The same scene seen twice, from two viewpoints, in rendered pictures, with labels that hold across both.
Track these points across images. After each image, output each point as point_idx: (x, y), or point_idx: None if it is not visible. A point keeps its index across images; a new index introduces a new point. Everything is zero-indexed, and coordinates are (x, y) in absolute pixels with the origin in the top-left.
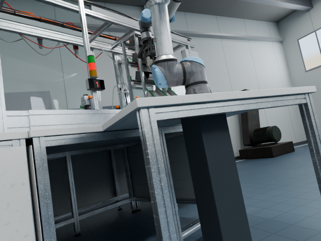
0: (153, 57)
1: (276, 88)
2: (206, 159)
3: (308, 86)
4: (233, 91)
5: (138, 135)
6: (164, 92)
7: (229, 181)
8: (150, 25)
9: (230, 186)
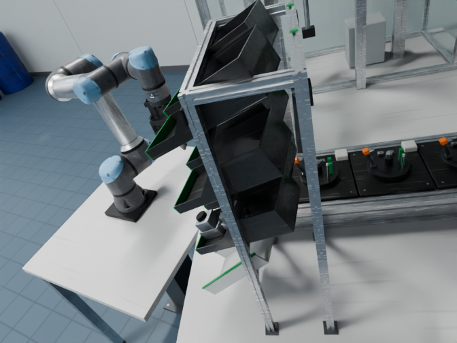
0: (219, 133)
1: (66, 221)
2: None
3: (30, 258)
4: (98, 187)
5: None
6: (265, 249)
7: None
8: (132, 78)
9: None
